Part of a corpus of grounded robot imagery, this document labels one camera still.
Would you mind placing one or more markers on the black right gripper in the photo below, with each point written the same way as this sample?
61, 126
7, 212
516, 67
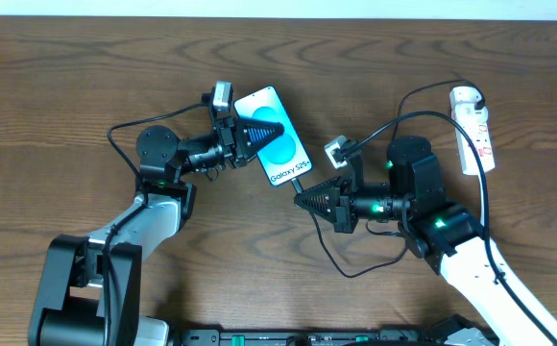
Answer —
344, 205

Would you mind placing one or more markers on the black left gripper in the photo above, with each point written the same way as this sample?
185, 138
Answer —
233, 141

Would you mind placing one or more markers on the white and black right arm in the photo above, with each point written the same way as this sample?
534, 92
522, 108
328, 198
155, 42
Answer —
440, 231

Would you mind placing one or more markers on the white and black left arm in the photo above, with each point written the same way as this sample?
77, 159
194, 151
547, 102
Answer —
89, 290

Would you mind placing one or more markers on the white power strip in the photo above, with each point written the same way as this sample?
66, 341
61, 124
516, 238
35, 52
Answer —
472, 117

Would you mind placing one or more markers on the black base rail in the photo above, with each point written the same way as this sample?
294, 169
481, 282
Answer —
455, 330

